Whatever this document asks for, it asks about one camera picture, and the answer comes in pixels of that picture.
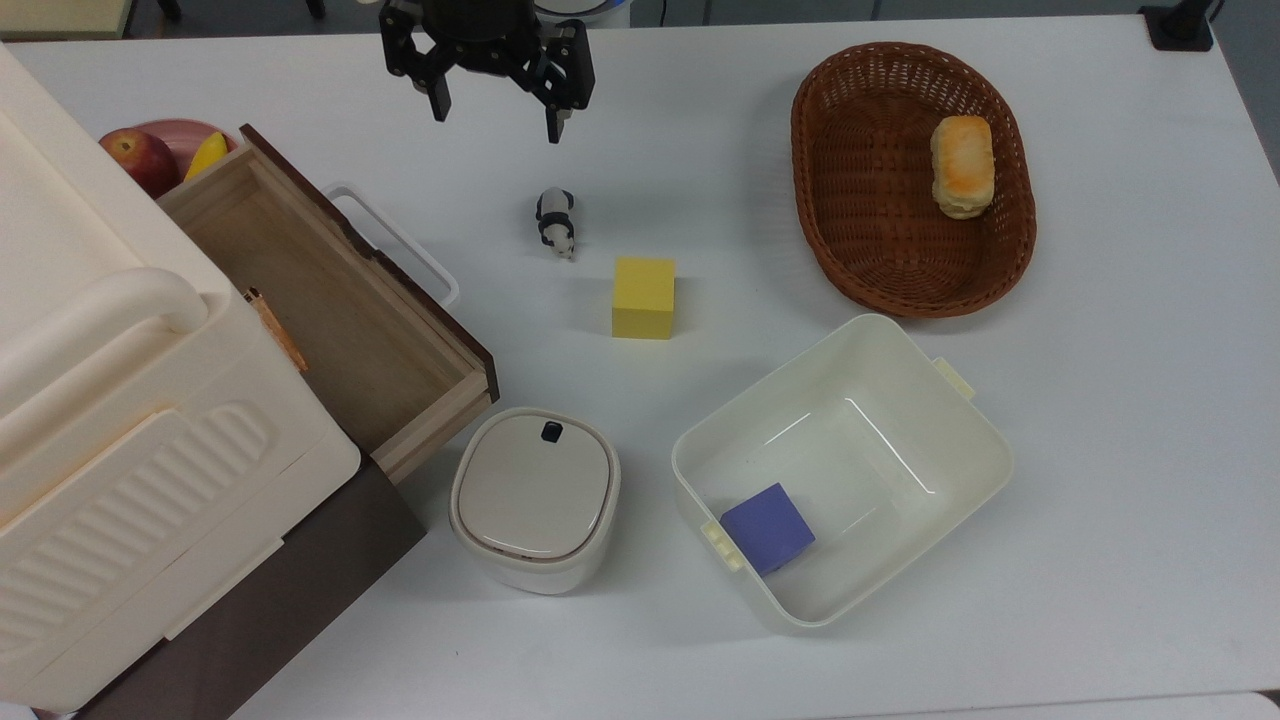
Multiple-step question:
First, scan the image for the white plastic bin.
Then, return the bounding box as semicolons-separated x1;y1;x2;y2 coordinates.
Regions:
671;313;1014;630

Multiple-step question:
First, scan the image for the white drawer handle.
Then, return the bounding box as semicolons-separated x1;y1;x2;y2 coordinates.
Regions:
322;183;461;308

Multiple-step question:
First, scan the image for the black and white toy animal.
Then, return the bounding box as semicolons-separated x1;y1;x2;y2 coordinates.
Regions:
535;187;578;263

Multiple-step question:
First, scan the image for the yellow banana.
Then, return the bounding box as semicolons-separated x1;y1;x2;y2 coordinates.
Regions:
184;131;229;182

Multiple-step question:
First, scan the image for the brown wicker basket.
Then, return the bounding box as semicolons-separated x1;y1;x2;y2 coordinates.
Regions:
790;41;1038;319

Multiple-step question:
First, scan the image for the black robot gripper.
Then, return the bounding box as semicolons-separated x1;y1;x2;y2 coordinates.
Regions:
378;0;597;144

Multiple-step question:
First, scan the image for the red apple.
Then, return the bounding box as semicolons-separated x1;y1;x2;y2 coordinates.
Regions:
99;128;183;199

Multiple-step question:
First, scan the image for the toasted bread loaf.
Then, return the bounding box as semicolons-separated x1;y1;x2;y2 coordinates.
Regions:
930;115;997;220

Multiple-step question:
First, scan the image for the brown wooden drawer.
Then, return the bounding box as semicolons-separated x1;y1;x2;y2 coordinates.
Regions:
157;124;500;485

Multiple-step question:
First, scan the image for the cream wooden cabinet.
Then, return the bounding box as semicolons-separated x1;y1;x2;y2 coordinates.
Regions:
0;45;361;713

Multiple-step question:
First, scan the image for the yellow foam cube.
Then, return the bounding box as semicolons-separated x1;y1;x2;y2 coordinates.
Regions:
612;256;677;341

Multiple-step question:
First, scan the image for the dark brown drawer cabinet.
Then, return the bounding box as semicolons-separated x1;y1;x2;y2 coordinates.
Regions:
75;455;428;720

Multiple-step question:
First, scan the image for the white lidded trash can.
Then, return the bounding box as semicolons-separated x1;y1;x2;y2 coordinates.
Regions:
449;406;621;596

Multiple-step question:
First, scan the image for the light wooden desk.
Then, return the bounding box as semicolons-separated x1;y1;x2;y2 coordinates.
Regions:
0;0;136;41

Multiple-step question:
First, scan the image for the purple foam cube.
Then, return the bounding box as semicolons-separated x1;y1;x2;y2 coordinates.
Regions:
720;483;816;576

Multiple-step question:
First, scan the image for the pink plate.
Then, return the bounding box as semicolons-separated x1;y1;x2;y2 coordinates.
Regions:
130;119;238;181

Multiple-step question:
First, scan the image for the black camera stand pole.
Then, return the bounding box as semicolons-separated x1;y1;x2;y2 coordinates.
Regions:
1138;0;1223;53

